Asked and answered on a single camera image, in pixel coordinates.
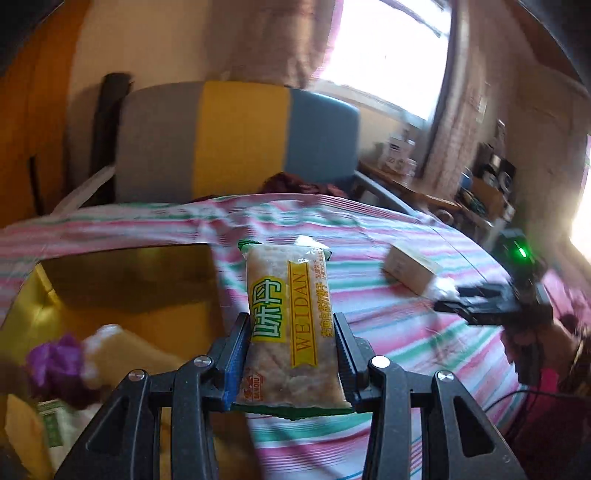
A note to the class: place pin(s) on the dark red cloth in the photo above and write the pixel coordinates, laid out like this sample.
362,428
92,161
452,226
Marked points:
300,187

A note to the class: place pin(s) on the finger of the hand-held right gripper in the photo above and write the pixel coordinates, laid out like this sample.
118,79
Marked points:
485,291
475,314

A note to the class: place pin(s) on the yellow cardboard box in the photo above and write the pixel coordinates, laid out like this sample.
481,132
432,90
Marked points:
138,295

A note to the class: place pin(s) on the person's right hand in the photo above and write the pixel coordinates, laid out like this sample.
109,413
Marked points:
554,344

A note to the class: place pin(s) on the window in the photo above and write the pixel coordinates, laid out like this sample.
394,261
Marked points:
392,50

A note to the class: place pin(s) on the person's pink clothing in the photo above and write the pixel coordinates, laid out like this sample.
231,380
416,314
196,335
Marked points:
568,406

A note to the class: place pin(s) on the black electronic device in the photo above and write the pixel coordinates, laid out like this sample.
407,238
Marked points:
501,168

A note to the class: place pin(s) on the striped tablecloth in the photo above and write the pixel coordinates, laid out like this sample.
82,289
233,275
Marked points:
415,350

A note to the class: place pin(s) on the white printed box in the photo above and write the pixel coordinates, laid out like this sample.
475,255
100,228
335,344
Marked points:
399,154

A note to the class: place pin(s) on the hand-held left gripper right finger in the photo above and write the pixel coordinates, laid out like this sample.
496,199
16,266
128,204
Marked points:
346,369

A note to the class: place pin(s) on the wooden side table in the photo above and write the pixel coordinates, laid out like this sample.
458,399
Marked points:
415,189

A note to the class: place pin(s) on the grey yellow blue armchair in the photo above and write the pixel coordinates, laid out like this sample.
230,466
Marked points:
240,138

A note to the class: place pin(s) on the white tissue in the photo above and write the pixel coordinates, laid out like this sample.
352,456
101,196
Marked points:
441,288
106,334

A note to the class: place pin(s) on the purple crumpled wrapper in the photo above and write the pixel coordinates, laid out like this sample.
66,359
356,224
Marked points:
60,364

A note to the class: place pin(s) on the wooden wardrobe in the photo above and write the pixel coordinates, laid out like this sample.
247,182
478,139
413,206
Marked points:
32,115

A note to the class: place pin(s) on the brown patterned curtain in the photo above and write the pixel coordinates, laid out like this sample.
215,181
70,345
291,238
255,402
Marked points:
277,37

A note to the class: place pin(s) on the cream and silver carton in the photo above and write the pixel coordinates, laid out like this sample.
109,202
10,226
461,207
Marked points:
406,270

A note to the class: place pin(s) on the green white packet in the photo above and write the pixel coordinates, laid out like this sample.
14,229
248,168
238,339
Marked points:
51,422

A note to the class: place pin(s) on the yellow green snack packet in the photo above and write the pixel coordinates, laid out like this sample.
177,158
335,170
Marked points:
286,323

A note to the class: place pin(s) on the wedge yellow sponge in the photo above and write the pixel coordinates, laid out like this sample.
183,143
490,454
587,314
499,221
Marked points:
138,355

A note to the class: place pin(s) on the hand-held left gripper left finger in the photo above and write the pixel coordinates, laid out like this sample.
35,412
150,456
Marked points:
234,369

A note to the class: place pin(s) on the brown cardboard box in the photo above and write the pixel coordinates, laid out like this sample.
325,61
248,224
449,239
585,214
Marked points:
487,196

